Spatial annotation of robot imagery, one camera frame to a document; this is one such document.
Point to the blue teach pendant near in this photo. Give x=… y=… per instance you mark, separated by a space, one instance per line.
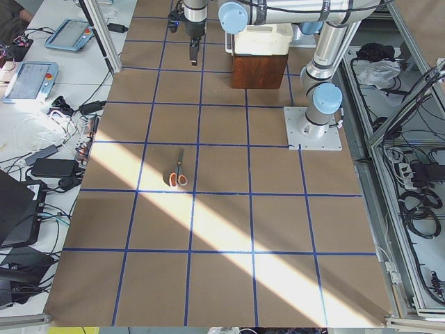
x=33 y=80

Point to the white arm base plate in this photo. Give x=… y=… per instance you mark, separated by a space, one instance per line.
x=302 y=135

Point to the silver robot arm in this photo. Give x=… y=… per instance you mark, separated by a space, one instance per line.
x=340 y=20

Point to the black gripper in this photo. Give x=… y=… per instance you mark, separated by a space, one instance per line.
x=194 y=29

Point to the grey orange scissors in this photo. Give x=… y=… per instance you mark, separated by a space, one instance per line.
x=177 y=177

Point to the black white cloth pile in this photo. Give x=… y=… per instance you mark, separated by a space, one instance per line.
x=382 y=69

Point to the blue teach pendant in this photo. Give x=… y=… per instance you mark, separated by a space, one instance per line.
x=33 y=80
x=71 y=35

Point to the black laptop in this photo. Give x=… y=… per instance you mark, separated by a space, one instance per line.
x=21 y=206

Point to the white drawer handle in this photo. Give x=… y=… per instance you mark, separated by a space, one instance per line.
x=228 y=43

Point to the aluminium frame post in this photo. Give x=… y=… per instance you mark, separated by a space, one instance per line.
x=95 y=18

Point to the brown wooden drawer cabinet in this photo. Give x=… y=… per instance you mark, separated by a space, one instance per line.
x=258 y=72

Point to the white plastic tray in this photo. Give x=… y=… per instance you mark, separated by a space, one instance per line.
x=264 y=40

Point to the blue teach pendant far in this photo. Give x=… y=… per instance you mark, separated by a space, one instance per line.
x=71 y=35

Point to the black power adapter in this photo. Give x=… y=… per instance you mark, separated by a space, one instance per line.
x=54 y=168

